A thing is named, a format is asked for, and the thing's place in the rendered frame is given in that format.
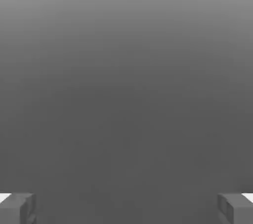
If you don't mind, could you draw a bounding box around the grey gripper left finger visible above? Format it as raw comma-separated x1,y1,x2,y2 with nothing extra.
0,192,37,224

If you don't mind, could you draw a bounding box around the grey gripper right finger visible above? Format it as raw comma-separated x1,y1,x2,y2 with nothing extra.
216,192,253,224

